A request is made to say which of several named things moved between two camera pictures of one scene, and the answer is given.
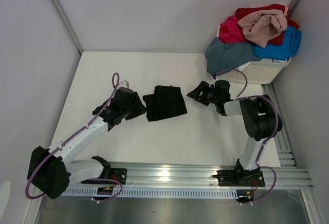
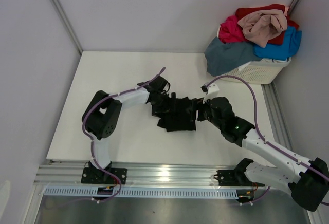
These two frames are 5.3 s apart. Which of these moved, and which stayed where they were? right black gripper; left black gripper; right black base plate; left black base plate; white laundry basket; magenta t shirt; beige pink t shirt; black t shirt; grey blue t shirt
Moved: right black gripper; left black gripper; black t shirt
Stayed: right black base plate; magenta t shirt; beige pink t shirt; white laundry basket; left black base plate; grey blue t shirt
